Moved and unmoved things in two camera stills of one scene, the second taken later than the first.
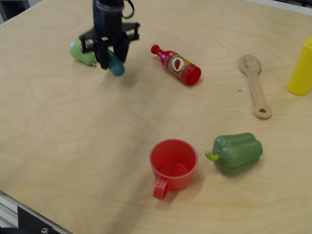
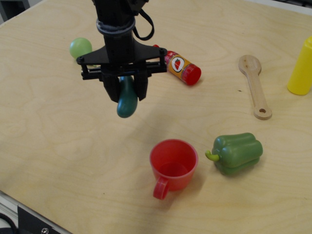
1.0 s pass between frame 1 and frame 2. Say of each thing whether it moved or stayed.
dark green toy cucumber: moved
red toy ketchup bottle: stayed
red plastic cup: stayed
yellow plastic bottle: stayed
